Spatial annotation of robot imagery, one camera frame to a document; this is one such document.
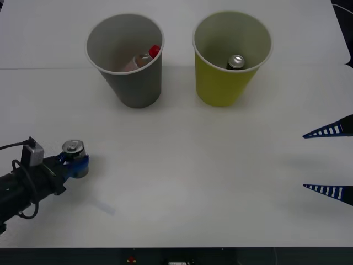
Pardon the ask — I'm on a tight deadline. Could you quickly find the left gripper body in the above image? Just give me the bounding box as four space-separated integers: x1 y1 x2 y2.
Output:
38 156 68 197

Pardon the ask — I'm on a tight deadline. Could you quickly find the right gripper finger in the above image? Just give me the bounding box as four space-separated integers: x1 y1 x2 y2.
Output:
302 183 353 207
302 113 353 139

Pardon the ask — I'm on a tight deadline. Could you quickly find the silver drink can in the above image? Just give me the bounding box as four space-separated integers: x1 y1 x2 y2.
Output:
61 139 89 178

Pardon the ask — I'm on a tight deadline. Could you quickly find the grey plastic waste bin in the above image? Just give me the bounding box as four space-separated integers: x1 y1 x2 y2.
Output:
85 13 165 109

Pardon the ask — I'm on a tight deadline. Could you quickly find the black drink can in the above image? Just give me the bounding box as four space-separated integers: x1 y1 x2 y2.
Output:
227 54 246 70

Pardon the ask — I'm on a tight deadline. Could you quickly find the clear bottle with red cap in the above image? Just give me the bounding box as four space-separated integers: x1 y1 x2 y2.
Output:
122 45 162 72

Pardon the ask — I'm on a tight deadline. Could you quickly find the yellow-green plastic waste bin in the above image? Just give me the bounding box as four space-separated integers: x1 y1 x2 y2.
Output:
192 10 274 108

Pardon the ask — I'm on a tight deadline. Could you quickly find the white cable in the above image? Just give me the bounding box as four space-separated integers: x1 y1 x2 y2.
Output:
331 3 353 14

